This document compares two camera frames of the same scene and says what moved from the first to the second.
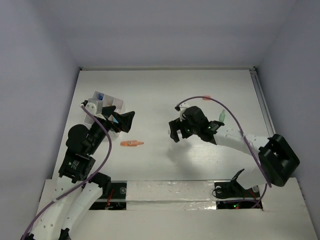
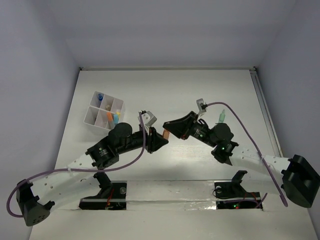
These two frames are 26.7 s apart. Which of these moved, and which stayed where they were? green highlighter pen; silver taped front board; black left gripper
Moved: black left gripper
Stayed: silver taped front board; green highlighter pen
